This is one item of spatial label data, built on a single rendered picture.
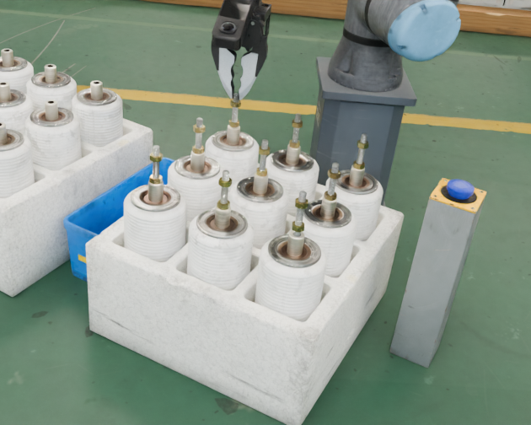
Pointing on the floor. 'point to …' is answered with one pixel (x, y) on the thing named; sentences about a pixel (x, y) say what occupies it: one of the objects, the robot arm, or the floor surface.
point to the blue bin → (103, 215)
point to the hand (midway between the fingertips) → (235, 93)
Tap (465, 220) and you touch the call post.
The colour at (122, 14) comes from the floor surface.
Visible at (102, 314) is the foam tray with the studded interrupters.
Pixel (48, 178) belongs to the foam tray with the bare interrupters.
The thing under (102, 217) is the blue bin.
